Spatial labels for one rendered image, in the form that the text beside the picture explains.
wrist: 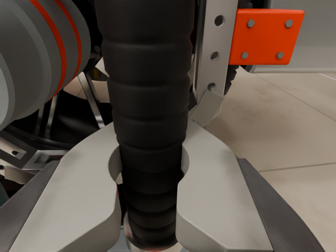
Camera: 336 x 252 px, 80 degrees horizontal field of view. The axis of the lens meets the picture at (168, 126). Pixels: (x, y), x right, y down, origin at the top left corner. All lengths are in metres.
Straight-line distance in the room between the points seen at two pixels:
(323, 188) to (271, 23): 1.25
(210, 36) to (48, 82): 0.20
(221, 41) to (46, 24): 0.21
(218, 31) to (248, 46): 0.05
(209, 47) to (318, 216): 1.13
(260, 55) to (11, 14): 0.28
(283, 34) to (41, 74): 0.29
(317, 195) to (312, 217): 0.17
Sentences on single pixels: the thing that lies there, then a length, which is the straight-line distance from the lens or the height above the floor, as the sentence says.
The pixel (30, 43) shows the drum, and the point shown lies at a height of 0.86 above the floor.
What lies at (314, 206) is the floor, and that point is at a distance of 1.35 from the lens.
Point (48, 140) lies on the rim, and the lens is 0.53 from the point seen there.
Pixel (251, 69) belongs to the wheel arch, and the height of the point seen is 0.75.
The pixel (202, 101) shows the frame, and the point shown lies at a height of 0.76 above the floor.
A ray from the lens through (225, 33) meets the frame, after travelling 0.31.
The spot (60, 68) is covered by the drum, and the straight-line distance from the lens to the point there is 0.25.
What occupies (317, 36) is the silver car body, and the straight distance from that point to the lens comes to 0.60.
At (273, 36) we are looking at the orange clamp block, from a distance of 0.33.
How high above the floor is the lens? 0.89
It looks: 31 degrees down
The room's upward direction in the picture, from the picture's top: straight up
